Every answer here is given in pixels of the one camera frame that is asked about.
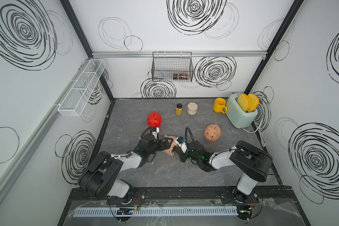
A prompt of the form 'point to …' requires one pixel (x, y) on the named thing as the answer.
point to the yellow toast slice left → (244, 101)
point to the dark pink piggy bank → (212, 132)
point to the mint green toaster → (237, 117)
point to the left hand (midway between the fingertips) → (168, 142)
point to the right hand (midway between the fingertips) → (174, 149)
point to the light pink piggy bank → (169, 152)
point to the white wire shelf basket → (74, 103)
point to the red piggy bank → (154, 119)
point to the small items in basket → (180, 76)
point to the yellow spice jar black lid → (179, 109)
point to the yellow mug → (219, 105)
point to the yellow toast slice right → (254, 102)
